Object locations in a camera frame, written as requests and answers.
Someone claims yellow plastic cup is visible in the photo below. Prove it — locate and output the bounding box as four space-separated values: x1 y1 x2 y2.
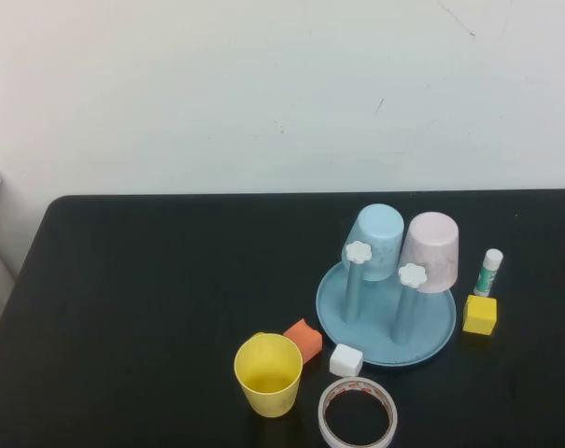
233 332 304 419

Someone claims light blue plastic cup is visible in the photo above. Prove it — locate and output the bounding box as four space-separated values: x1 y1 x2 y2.
347 203 406 283

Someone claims pink marbled plastic cup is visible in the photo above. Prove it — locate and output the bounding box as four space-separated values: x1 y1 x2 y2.
397 211 461 295

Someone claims blue cup stand with pegs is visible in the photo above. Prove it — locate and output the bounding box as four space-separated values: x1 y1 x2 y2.
315 240 458 371

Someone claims orange foam block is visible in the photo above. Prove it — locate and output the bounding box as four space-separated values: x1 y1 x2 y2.
282 318 323 366

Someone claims white foam cube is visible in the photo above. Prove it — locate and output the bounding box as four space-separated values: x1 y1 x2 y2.
329 343 364 378

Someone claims white double-sided tape roll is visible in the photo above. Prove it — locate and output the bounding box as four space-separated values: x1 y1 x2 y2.
318 376 399 448

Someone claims white green glue stick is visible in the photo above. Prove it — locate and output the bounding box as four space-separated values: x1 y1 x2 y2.
473 248 504 299

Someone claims yellow cube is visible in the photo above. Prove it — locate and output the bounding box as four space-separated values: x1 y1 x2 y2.
462 294 498 336

